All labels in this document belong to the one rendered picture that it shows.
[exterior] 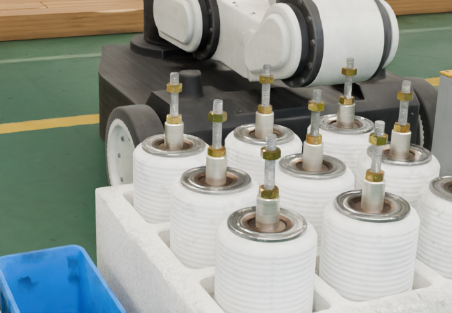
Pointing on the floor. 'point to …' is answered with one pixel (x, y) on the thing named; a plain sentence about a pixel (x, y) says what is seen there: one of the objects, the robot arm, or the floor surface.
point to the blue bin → (54, 283)
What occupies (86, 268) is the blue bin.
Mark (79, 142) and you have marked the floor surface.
